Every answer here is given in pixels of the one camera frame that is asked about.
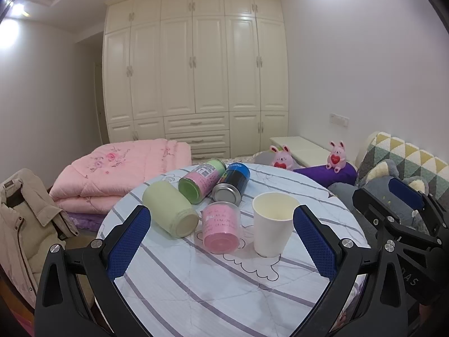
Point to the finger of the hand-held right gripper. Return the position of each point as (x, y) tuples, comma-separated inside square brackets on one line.
[(407, 191), (375, 214)]

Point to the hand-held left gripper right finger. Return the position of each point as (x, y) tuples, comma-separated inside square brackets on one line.
[(315, 244)]

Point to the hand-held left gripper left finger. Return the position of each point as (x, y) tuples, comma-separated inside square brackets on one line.
[(129, 244)]

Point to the pink plastic cup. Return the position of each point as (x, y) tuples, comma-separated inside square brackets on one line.
[(221, 228)]

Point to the white paper cup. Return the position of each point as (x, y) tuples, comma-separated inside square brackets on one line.
[(273, 228)]

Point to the pale green cup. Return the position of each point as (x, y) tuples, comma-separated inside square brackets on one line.
[(168, 207)]

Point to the green and pink cup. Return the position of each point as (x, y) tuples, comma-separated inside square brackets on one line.
[(201, 180)]

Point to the grey plush toy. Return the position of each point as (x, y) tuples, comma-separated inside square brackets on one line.
[(379, 175)]

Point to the triangle pattern cushion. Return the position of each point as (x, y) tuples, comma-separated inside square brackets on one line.
[(410, 154)]

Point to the purple folded sheet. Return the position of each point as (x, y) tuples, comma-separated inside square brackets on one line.
[(86, 222)]

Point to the purple pillow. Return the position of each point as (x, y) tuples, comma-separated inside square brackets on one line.
[(322, 175)]

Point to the pink bunny toy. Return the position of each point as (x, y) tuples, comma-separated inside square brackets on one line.
[(336, 156), (281, 158)]

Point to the pink folded quilt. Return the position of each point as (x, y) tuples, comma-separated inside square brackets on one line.
[(112, 172)]

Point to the striped tablecloth round table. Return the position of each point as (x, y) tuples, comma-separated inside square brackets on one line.
[(196, 288)]

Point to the white nightstand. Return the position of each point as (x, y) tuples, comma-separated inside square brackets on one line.
[(305, 149)]

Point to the blue and black can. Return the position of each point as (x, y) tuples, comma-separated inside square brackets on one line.
[(233, 180)]

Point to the beige jacket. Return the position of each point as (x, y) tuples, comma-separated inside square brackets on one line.
[(24, 217)]

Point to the cream wardrobe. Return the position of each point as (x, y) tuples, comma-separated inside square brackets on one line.
[(196, 70)]

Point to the ceiling light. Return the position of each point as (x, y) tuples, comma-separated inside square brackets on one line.
[(15, 8)]

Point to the white wall socket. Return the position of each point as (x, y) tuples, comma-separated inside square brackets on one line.
[(339, 119)]

